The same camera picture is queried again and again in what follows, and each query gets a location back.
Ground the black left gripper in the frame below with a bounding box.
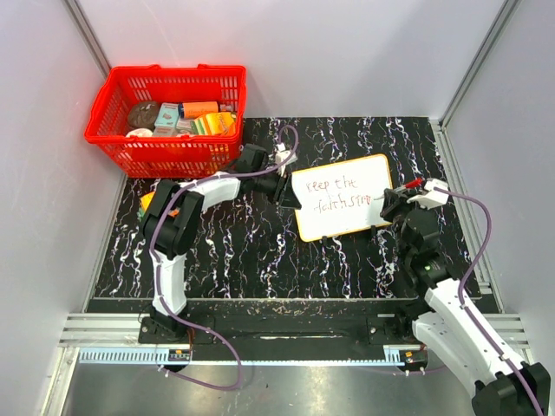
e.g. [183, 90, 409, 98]
[252, 169, 302, 211]

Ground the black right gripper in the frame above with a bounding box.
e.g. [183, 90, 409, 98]
[380, 189, 431, 259]

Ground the red-capped whiteboard marker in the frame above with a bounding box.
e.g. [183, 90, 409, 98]
[375, 178, 424, 200]

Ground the yellow-framed whiteboard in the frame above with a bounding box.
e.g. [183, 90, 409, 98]
[292, 154, 392, 243]

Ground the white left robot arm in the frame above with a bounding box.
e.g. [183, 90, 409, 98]
[140, 144, 302, 343]

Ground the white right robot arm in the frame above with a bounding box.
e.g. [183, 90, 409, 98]
[380, 179, 552, 415]

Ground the orange yellow box in basket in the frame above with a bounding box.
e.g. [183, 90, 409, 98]
[192, 112, 237, 136]

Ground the orange cylindrical can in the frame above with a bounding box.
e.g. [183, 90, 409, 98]
[178, 101, 219, 119]

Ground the orange green snack box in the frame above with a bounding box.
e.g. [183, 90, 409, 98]
[138, 192, 154, 221]

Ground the light blue small box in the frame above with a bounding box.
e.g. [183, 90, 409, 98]
[154, 102, 180, 128]

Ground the red plastic shopping basket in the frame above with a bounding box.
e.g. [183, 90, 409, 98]
[84, 64, 247, 179]

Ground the brown round packet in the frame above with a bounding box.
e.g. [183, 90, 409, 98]
[127, 101, 160, 130]

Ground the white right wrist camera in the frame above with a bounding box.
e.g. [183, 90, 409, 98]
[407, 179, 449, 210]

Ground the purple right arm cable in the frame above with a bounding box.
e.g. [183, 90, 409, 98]
[433, 186, 545, 416]

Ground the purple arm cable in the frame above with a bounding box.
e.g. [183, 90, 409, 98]
[433, 186, 545, 416]
[147, 125, 299, 330]

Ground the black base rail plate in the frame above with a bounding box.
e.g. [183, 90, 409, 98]
[138, 297, 447, 348]

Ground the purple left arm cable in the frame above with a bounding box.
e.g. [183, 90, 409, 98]
[147, 125, 299, 330]

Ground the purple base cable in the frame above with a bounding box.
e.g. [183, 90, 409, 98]
[158, 320, 243, 390]

